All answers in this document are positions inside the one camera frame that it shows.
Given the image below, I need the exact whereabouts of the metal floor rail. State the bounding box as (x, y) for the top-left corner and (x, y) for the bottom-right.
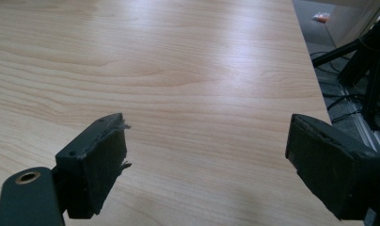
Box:
(340, 86), (380, 177)

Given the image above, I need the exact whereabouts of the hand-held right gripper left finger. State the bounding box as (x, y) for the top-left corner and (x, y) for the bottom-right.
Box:
(53, 112), (133, 219)

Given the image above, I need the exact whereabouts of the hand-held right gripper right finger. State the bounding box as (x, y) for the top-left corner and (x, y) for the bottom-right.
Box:
(284, 113), (380, 221)

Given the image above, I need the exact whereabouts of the black floor cable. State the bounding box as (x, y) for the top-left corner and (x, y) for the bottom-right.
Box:
(309, 50), (368, 125)

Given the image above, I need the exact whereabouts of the black tripod stand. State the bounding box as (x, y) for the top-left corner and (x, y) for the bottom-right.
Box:
(311, 6), (380, 133)

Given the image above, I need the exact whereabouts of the orange-red plastic packet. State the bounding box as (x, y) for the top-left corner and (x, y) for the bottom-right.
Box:
(312, 11), (331, 24)

